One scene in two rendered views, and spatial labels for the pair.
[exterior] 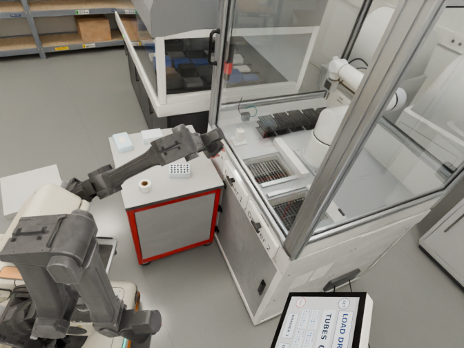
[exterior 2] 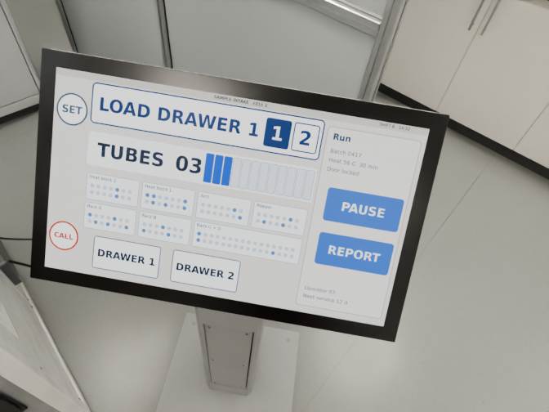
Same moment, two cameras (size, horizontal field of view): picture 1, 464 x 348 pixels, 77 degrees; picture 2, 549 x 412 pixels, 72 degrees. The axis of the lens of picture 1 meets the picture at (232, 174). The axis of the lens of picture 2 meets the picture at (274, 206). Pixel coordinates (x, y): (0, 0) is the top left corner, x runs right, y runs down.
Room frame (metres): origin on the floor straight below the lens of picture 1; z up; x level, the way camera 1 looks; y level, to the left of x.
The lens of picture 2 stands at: (0.27, 0.00, 1.46)
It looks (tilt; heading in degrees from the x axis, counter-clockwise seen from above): 50 degrees down; 253
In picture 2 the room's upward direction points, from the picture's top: 8 degrees clockwise
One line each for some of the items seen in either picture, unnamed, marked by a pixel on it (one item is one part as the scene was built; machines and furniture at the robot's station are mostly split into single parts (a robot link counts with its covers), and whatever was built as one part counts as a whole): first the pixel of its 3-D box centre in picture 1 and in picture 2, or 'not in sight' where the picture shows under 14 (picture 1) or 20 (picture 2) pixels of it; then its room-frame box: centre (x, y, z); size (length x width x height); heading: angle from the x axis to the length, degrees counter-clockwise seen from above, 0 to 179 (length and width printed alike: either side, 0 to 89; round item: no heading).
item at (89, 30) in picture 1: (92, 27); not in sight; (4.23, 2.37, 0.28); 0.41 x 0.32 x 0.28; 128
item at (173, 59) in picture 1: (195, 19); not in sight; (2.77, 0.57, 1.13); 1.78 x 1.14 x 0.45; 31
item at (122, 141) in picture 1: (122, 141); not in sight; (1.39, 0.73, 0.78); 0.15 x 0.10 x 0.04; 37
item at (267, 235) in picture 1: (260, 228); not in sight; (0.86, -0.19, 0.87); 0.29 x 0.02 x 0.11; 31
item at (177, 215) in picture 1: (166, 197); not in sight; (1.32, 0.44, 0.38); 0.62 x 0.58 x 0.76; 31
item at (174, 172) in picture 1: (179, 170); not in sight; (1.24, 0.32, 0.78); 0.12 x 0.08 x 0.04; 105
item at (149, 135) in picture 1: (152, 136); not in sight; (1.50, 0.57, 0.79); 0.13 x 0.09 x 0.05; 120
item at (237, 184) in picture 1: (235, 183); not in sight; (1.13, -0.03, 0.87); 0.29 x 0.02 x 0.11; 31
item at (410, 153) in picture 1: (442, 137); not in sight; (0.92, -0.71, 1.52); 0.87 x 0.01 x 0.86; 121
